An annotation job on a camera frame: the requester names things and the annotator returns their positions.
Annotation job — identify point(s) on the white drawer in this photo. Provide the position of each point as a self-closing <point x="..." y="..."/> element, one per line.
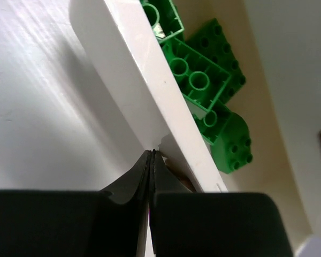
<point x="118" y="40"/>

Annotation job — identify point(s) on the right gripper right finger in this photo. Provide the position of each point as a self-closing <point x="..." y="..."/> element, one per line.
<point x="186" y="223"/>

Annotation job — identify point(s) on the white drawer cabinet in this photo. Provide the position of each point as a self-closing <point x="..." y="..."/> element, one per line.
<point x="288" y="38"/>

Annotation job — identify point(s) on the green long lego brick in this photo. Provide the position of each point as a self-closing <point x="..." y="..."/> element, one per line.
<point x="200" y="80"/>

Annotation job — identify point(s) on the green lego plate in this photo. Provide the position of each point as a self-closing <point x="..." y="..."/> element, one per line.
<point x="211" y="42"/>

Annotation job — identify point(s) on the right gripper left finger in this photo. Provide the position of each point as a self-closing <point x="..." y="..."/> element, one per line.
<point x="107" y="222"/>

